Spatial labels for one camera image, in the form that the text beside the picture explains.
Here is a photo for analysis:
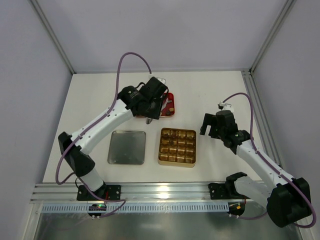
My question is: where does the aluminium mounting rail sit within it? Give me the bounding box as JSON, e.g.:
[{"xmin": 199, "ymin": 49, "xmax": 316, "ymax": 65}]
[{"xmin": 29, "ymin": 180, "xmax": 258, "ymax": 203}]

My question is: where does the white slotted cable duct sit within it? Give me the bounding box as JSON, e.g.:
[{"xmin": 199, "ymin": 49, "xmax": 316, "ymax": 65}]
[{"xmin": 41, "ymin": 201, "xmax": 229, "ymax": 214}]

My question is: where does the aluminium frame post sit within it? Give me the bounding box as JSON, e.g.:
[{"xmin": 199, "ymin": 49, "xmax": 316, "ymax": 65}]
[
  {"xmin": 28, "ymin": 0, "xmax": 76, "ymax": 75},
  {"xmin": 249, "ymin": 0, "xmax": 297, "ymax": 75}
]

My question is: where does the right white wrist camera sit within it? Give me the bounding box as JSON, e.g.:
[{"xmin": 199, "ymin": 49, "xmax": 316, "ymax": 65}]
[{"xmin": 218, "ymin": 101, "xmax": 235, "ymax": 113}]

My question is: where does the red chocolate tray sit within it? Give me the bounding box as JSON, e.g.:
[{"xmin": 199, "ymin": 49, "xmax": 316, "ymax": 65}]
[{"xmin": 133, "ymin": 92, "xmax": 175, "ymax": 120}]

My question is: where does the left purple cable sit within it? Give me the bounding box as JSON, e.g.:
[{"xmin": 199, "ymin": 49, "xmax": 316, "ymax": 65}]
[{"xmin": 55, "ymin": 51, "xmax": 154, "ymax": 218}]

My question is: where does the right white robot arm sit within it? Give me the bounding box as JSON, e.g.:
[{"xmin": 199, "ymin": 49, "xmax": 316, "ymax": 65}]
[{"xmin": 200, "ymin": 110, "xmax": 314, "ymax": 228}]

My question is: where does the right aluminium frame post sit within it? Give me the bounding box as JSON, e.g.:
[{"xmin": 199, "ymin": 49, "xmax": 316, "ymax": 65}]
[{"xmin": 249, "ymin": 0, "xmax": 297, "ymax": 75}]

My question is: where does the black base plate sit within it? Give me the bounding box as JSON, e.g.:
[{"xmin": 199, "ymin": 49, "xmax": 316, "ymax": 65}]
[
  {"xmin": 76, "ymin": 184, "xmax": 122, "ymax": 201},
  {"xmin": 208, "ymin": 182, "xmax": 230, "ymax": 200}
]

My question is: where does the gold chocolate box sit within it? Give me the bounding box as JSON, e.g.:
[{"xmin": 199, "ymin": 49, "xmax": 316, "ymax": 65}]
[{"xmin": 158, "ymin": 128, "xmax": 197, "ymax": 168}]

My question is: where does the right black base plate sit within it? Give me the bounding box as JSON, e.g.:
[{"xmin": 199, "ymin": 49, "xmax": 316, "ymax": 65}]
[{"xmin": 208, "ymin": 182, "xmax": 230, "ymax": 200}]

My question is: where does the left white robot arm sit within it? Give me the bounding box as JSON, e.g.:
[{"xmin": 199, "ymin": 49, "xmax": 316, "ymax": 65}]
[{"xmin": 58, "ymin": 76, "xmax": 169, "ymax": 195}]

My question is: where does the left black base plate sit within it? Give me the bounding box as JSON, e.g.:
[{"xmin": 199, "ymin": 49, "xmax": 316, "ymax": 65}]
[{"xmin": 76, "ymin": 184, "xmax": 122, "ymax": 201}]

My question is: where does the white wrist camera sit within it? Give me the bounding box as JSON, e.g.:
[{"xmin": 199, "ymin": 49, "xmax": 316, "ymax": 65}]
[
  {"xmin": 156, "ymin": 77, "xmax": 166, "ymax": 85},
  {"xmin": 218, "ymin": 101, "xmax": 235, "ymax": 113}
]

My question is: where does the left aluminium frame post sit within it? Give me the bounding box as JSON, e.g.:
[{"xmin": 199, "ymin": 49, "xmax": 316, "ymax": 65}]
[{"xmin": 28, "ymin": 0, "xmax": 76, "ymax": 75}]

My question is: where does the silver tin lid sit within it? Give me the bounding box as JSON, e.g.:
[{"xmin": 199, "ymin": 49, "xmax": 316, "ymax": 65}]
[{"xmin": 107, "ymin": 130, "xmax": 146, "ymax": 165}]

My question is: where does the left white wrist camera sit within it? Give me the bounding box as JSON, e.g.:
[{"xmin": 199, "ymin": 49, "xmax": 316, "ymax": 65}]
[{"xmin": 156, "ymin": 77, "xmax": 166, "ymax": 85}]

